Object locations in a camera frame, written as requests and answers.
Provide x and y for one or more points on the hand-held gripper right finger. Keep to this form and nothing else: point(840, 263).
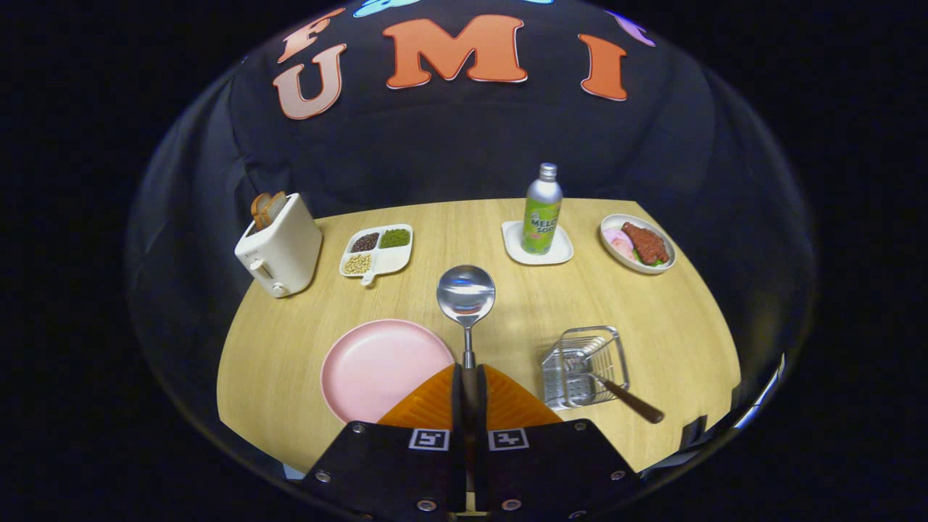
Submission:
point(551, 464)

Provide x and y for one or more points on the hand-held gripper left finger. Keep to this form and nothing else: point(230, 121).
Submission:
point(391, 464)

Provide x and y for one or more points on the metal perforated drain basket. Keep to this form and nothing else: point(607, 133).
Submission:
point(558, 377)

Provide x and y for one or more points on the pink round plate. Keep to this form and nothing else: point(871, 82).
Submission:
point(384, 370)

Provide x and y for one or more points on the pile of yellow beans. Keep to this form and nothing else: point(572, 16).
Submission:
point(357, 264)

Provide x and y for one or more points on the white divided dish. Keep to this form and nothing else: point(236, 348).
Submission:
point(395, 259)

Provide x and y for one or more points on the white oval food plate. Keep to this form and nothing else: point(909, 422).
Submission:
point(612, 257)

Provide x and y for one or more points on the white square coaster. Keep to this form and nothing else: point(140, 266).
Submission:
point(515, 246)

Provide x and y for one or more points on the pile of dark beans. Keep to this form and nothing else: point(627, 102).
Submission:
point(365, 242)

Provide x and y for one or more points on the pile of green beans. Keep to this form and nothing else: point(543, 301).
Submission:
point(395, 238)

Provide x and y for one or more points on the green lettuce leaf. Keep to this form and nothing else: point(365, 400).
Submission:
point(652, 262)

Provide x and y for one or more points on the pink ham slices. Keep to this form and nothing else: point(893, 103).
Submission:
point(618, 241)

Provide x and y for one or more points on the red-brown meat piece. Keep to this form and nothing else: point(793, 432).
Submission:
point(645, 243)

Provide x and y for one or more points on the cream white toaster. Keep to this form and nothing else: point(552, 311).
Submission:
point(286, 246)

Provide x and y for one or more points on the silver green soda bottle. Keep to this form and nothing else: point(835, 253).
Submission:
point(541, 217)

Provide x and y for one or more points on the brown toast slice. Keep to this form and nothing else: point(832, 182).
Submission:
point(277, 204)
point(257, 210)

